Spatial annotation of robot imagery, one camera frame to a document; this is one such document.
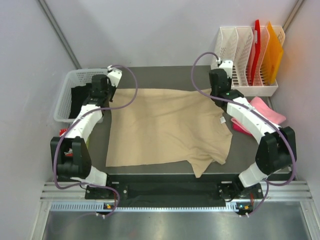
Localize beige t shirt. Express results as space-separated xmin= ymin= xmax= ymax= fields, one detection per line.
xmin=105 ymin=88 xmax=233 ymax=178

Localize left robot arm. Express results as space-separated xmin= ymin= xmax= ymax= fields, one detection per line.
xmin=50 ymin=72 xmax=122 ymax=199

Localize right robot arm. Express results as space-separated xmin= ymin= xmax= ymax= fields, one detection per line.
xmin=209 ymin=68 xmax=297 ymax=198

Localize black t shirt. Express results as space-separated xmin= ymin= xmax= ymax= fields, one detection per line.
xmin=68 ymin=83 xmax=92 ymax=119

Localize white plastic basket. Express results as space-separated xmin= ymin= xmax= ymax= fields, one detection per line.
xmin=53 ymin=68 xmax=108 ymax=124

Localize white file organizer rack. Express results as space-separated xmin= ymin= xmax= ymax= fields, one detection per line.
xmin=214 ymin=26 xmax=278 ymax=97

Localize light pink folded cloth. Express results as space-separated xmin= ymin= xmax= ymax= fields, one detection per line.
xmin=250 ymin=96 xmax=287 ymax=125

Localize orange folder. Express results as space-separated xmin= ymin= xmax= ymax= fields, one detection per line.
xmin=261 ymin=21 xmax=284 ymax=86

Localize red folder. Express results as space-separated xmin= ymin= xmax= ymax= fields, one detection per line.
xmin=247 ymin=19 xmax=261 ymax=86

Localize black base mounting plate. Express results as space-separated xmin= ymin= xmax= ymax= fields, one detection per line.
xmin=84 ymin=180 xmax=264 ymax=202

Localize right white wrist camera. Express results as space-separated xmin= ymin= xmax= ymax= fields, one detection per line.
xmin=216 ymin=58 xmax=234 ymax=79

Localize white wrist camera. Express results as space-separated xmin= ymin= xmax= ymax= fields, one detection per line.
xmin=107 ymin=65 xmax=122 ymax=88
xmin=216 ymin=58 xmax=234 ymax=79

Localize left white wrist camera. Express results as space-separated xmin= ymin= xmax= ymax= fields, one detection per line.
xmin=107 ymin=65 xmax=122 ymax=88

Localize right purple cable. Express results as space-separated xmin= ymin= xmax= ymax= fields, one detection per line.
xmin=191 ymin=51 xmax=298 ymax=218

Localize purple cable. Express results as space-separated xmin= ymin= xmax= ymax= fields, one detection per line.
xmin=191 ymin=51 xmax=298 ymax=218
xmin=52 ymin=65 xmax=139 ymax=218

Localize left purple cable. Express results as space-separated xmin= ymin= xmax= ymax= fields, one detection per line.
xmin=52 ymin=65 xmax=139 ymax=218

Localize aluminium frame rail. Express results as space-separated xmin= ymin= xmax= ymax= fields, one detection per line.
xmin=40 ymin=181 xmax=313 ymax=202

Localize white slotted cable duct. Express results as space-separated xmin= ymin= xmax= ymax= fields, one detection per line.
xmin=50 ymin=201 xmax=250 ymax=213

